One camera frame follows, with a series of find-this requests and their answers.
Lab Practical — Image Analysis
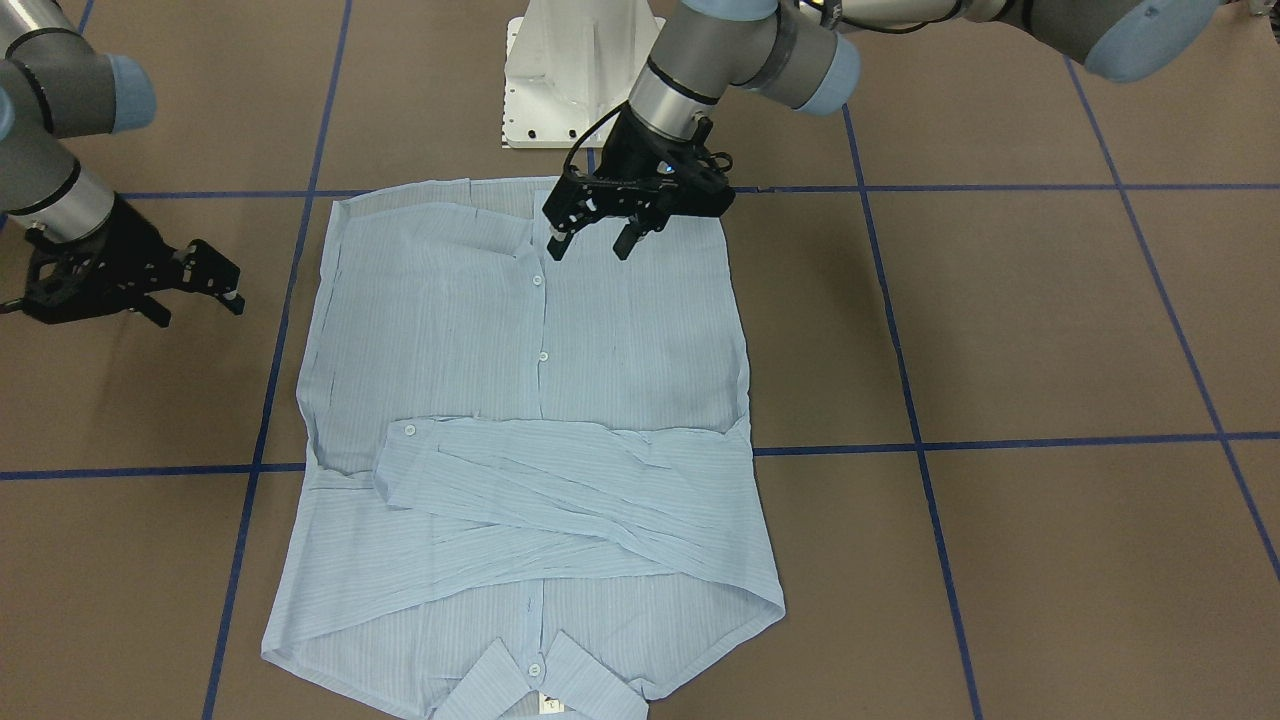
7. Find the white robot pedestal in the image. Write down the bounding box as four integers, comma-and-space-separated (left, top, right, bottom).
502, 1, 666, 149

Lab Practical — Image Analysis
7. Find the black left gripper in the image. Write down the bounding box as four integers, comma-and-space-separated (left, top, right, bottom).
543, 102, 736, 263

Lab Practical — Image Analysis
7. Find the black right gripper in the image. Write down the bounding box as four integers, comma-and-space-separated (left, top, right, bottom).
3, 195, 246, 328

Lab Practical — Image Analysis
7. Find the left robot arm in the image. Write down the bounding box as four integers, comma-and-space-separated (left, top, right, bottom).
543, 1, 1219, 261

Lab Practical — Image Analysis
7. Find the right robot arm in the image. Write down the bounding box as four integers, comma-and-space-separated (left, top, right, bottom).
1, 1, 244, 327

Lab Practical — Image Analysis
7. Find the light blue button shirt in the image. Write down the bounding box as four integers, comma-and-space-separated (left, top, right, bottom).
260, 178, 786, 719

